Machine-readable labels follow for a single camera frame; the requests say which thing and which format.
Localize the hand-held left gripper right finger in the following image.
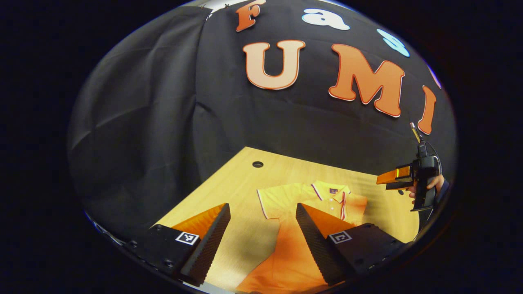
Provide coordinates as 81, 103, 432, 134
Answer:
295, 203, 408, 287

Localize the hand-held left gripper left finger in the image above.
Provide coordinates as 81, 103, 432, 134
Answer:
123, 203, 232, 287

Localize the orange T-shirt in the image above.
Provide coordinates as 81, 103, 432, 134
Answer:
235, 180, 368, 294

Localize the black backdrop cloth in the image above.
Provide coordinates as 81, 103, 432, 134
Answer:
67, 0, 457, 245

